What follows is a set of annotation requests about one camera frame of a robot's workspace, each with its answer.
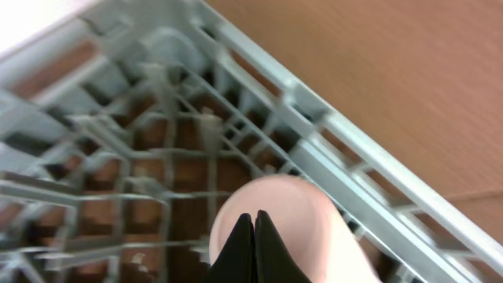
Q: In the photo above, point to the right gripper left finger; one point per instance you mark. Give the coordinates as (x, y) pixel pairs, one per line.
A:
(236, 261)

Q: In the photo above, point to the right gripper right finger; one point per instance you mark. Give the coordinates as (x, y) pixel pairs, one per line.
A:
(273, 261)

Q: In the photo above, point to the grey dishwasher rack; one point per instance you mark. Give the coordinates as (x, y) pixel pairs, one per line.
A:
(128, 126)

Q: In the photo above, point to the pink cup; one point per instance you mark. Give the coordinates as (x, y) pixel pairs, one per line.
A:
(313, 231)

